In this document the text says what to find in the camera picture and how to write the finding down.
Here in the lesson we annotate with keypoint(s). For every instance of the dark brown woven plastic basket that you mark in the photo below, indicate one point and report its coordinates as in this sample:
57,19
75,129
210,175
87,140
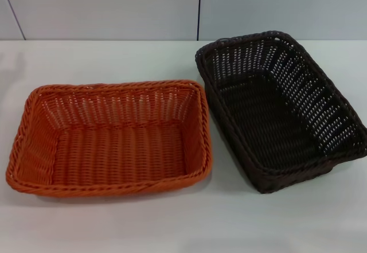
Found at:
263,126

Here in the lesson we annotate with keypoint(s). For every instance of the orange woven plastic basket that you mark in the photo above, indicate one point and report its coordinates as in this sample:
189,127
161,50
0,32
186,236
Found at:
114,155

